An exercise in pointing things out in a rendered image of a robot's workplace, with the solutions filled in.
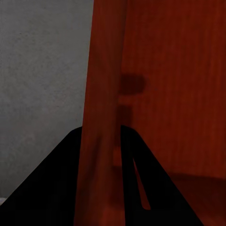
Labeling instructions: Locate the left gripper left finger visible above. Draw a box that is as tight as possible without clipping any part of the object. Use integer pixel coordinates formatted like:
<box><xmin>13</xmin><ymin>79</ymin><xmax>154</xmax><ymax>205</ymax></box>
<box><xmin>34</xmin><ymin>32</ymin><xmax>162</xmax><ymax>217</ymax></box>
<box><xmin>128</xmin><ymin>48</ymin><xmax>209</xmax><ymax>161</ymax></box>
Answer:
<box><xmin>0</xmin><ymin>127</ymin><xmax>82</xmax><ymax>226</ymax></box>

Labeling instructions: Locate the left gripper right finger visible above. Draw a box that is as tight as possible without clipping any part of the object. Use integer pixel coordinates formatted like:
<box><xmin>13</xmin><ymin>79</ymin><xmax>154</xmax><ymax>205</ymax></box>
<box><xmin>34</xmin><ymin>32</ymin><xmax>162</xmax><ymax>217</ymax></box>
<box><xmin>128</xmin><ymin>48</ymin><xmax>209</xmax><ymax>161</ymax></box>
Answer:
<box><xmin>121</xmin><ymin>125</ymin><xmax>204</xmax><ymax>226</ymax></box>

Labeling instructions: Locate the storage box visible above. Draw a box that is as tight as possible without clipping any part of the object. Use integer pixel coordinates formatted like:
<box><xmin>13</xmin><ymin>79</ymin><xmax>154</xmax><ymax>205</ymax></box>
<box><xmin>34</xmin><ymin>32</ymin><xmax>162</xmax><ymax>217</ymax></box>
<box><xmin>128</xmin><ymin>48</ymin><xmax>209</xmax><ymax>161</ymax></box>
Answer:
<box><xmin>73</xmin><ymin>0</ymin><xmax>226</xmax><ymax>226</ymax></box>

